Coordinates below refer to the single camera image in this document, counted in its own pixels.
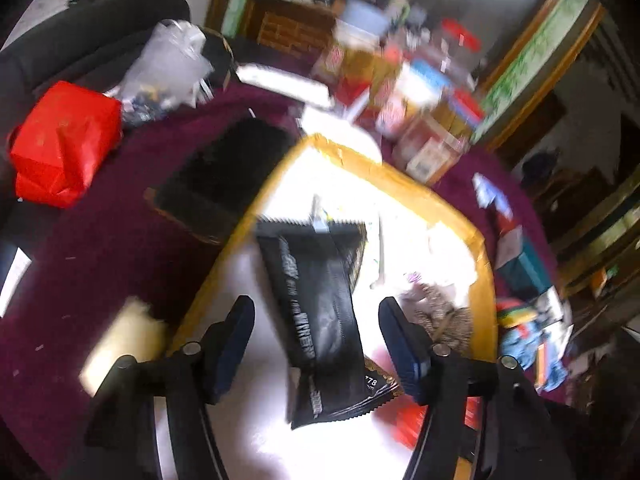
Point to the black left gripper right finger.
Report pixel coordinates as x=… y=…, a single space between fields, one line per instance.
x=516 y=439

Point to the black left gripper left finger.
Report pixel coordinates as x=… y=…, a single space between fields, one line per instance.
x=120 y=438

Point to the red yellow green sponge pack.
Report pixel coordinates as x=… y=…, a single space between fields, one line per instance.
x=512 y=312

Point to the black snack pouch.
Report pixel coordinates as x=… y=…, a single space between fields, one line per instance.
x=312 y=271

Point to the blue towel with red band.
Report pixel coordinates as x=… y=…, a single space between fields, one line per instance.
x=536 y=349

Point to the brown fuzzy item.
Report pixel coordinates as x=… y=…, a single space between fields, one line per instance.
x=443 y=322

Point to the teal tissue box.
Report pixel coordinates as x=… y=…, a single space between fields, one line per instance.
x=521 y=269

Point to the maroon tablecloth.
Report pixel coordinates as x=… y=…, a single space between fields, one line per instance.
x=112 y=244

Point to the yellow cardboard box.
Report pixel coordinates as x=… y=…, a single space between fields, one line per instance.
x=411 y=230

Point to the blue white tissue packet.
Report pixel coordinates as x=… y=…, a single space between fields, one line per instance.
x=488 y=194

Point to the red gift box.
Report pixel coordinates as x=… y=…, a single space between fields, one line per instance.
x=60 y=146

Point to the clear plastic bag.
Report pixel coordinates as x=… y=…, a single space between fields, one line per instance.
x=171 y=71

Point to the black sofa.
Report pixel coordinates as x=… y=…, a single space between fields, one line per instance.
x=91 y=43

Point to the bamboo painted pillar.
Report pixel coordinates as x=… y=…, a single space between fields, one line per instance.
x=538 y=59

